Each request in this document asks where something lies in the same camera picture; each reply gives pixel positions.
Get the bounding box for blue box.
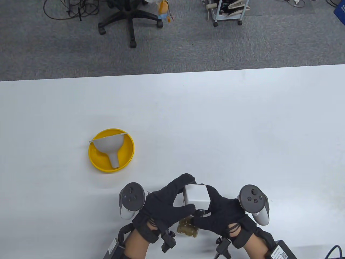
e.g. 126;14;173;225
333;0;345;19

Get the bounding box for white square jar lid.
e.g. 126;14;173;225
184;184;211;210

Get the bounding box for white rolling cart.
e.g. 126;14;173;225
206;0;251;27

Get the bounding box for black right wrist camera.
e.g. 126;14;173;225
214;237;232;259

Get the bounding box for black left hand controller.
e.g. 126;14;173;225
119;182;148;220

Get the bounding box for grey plastic funnel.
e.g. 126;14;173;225
88;132;128;169

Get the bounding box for black armband box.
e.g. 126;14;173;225
102;237;126;259
270;240;298;259

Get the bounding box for person's right hand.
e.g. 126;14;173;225
190;185;259;248

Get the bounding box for person's left forearm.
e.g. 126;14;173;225
124;229;150;259

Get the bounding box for person's left hand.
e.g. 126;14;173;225
132;173;196;243

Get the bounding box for person's right forearm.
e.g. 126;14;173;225
243;235;270;259

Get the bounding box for black right hand controller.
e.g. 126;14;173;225
237;185;270;226

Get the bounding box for clear square coffee jar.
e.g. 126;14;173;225
172;194;206;238

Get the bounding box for black left armband box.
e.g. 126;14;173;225
102;237;126;259

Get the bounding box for black right armband box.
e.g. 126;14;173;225
270;240;298;259

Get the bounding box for yellow plastic bowl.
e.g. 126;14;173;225
88;128;135;172

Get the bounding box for black office chair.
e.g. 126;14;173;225
98;0;164;49

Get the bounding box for plush doll charm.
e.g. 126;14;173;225
157;0;174;22

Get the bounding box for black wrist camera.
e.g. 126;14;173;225
214;237;232;259
160;229;177;253

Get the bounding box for black hand controller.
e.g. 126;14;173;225
237;185;270;226
119;182;148;220

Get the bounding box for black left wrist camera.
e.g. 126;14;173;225
160;229;177;253

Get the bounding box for black floor cables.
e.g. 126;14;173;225
43;0;108;21

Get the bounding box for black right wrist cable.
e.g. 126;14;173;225
325;245;343;259

